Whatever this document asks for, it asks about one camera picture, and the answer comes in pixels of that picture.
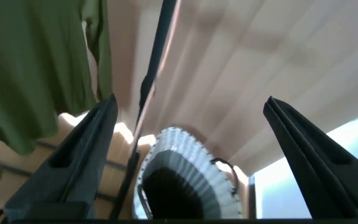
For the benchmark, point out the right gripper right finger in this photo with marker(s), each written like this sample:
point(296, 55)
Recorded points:
point(328, 180)

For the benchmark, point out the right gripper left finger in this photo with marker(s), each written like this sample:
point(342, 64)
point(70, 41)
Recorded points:
point(70, 174)

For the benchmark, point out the green long-sleeved shirt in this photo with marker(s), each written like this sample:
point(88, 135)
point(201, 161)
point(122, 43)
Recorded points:
point(26, 62)

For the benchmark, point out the pink clothes hanger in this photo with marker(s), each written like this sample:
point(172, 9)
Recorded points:
point(166, 53)

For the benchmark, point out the white laundry basket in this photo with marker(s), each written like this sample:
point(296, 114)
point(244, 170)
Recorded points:
point(197, 161)

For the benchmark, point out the black clothes rack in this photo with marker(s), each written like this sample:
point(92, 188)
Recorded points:
point(158, 46)

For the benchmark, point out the beige curtain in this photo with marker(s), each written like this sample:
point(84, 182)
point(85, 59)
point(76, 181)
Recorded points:
point(259, 62)

